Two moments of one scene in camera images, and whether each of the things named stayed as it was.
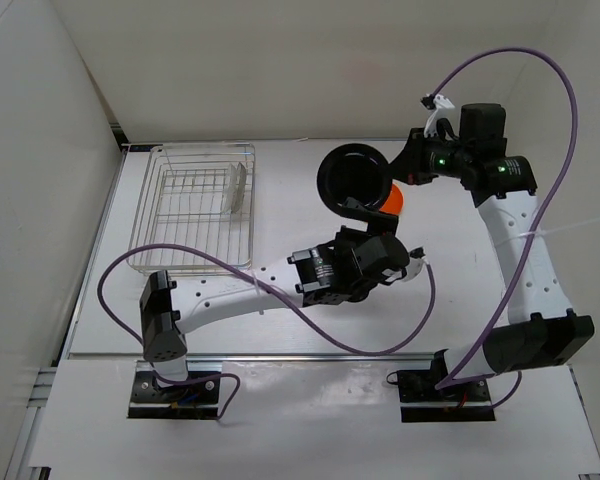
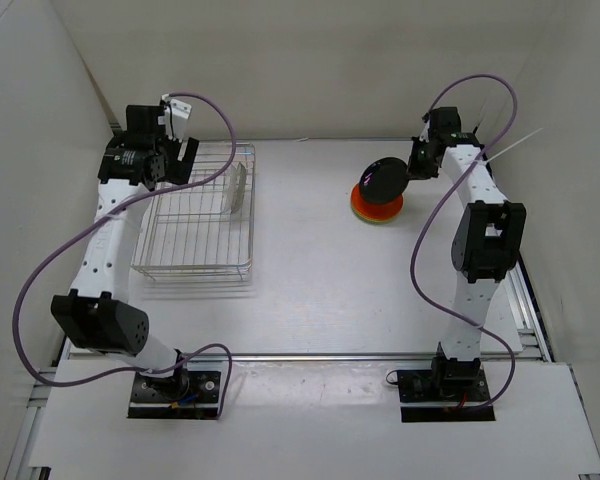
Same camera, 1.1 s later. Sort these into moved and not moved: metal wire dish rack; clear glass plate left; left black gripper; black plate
Moved: black plate; left black gripper
Not moved: metal wire dish rack; clear glass plate left
